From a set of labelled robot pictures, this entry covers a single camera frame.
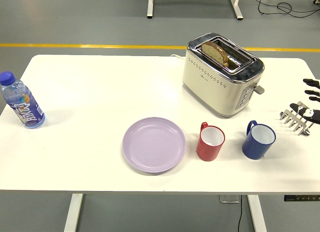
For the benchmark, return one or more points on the white background table leg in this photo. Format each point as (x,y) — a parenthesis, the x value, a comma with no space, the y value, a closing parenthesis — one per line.
(236,6)
(150,6)

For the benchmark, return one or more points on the lilac plate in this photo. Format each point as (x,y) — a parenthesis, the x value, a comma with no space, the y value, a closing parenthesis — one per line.
(153,145)

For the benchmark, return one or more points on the blue enamel mug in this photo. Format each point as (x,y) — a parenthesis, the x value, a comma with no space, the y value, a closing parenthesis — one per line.
(252,149)

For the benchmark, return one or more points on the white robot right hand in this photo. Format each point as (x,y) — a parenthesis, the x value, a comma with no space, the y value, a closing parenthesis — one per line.
(313,115)

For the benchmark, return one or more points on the brown bread slice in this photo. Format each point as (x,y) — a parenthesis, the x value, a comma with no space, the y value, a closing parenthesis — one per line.
(213,51)

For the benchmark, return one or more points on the black table control panel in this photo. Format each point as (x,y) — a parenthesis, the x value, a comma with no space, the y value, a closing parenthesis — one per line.
(300,198)

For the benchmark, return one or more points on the cream and chrome toaster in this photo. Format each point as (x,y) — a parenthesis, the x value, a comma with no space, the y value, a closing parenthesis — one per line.
(212,91)

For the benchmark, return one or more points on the red enamel mug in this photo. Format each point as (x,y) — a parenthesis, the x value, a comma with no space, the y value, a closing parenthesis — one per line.
(207,151)

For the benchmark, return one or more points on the silver metal toast rack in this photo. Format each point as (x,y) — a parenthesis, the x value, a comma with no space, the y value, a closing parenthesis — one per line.
(295,121)

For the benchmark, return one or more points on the grey bracket under table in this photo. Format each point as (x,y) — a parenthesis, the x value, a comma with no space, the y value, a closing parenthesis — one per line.
(228,199)

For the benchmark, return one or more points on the blue-capped water bottle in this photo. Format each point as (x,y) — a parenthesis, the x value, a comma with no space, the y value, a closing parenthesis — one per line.
(27,111)

